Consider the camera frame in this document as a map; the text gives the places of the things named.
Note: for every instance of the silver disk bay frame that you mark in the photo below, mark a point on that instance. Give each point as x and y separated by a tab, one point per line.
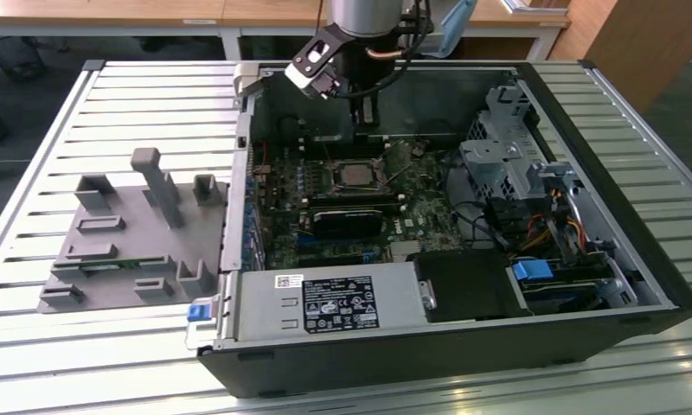
554	170

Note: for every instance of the blue disk carrier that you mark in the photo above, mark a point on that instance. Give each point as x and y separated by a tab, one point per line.
532	271

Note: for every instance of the CPU socket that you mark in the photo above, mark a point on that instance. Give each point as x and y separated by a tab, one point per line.
335	183

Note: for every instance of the white paper stack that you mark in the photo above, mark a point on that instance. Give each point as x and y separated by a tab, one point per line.
516	3

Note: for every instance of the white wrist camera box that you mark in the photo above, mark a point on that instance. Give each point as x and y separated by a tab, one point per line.
308	80

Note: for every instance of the blue case latch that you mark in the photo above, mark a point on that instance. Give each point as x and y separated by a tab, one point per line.
200	312

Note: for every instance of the black open PC case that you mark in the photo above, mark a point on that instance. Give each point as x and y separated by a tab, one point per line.
380	372

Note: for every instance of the wooden cabinet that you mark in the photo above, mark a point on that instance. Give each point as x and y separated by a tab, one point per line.
641	43

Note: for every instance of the black graphics card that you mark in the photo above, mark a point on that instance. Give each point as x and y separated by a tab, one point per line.
346	225

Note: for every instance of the pale blue teach pendant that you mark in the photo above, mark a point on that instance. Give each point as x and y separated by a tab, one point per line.
455	30

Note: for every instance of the small silver chipset heatsink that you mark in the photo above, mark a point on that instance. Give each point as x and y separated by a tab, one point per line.
407	250

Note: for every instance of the black plastic shroud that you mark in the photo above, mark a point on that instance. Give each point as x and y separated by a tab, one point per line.
467	285

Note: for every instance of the wooden desk white frame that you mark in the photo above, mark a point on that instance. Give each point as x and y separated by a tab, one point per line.
121	10

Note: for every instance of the black RAM slot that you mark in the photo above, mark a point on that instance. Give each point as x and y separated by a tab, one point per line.
352	208
340	148
352	204
352	201
352	197

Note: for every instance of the CPU with silver top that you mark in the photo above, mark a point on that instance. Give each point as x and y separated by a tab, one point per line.
355	174

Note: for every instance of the grey power supply unit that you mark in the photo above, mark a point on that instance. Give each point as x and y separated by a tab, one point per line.
266	311

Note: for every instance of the green motherboard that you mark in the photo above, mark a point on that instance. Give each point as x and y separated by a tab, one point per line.
420	216

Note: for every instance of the silver perforated drive cage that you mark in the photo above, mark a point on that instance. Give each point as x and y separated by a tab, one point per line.
490	160

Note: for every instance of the grey plastic parts rack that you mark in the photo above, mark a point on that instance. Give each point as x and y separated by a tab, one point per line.
127	225

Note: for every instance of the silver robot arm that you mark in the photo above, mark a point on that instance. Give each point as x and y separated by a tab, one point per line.
366	17

